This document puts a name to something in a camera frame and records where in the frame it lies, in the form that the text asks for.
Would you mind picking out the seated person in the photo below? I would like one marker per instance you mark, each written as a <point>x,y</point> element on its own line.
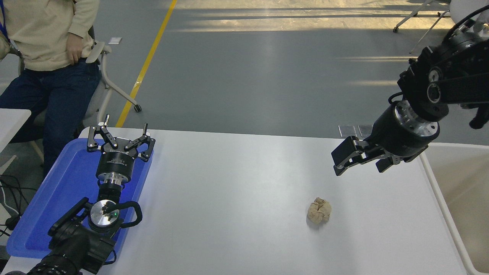
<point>42,34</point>

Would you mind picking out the person's left forearm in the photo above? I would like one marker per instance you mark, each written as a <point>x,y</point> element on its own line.
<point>86,19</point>

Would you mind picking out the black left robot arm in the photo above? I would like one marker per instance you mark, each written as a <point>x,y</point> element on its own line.
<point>76,244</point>

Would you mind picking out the grey-framed wheeled chair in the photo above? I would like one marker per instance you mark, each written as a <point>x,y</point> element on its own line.
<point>395,29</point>

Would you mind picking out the white office chair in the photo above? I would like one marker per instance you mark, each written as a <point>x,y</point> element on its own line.
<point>104,76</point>

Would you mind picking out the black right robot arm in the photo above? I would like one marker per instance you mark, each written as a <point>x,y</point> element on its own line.
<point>458,76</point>

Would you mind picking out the metal floor plate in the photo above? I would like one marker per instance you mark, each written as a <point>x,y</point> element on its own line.
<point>347,131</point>
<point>365,130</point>

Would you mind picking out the tan paper ball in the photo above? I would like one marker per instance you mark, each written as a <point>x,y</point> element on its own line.
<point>319,211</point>

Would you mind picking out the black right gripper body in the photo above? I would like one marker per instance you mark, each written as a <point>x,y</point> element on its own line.
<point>389,133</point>

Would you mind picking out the person's left hand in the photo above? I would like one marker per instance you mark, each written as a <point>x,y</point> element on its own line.
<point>74,49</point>

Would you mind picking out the large pale bin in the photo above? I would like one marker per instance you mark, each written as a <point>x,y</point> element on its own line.
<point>458,183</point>

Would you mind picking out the blue plastic tray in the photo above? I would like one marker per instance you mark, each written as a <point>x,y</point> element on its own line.
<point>49,198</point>

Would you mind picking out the black power plug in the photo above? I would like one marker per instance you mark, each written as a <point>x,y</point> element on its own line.
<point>12,222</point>

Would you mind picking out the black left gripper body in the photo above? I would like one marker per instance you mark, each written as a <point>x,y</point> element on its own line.
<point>114,160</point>

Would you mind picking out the small white side table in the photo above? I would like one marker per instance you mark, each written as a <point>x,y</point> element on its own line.
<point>11,122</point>

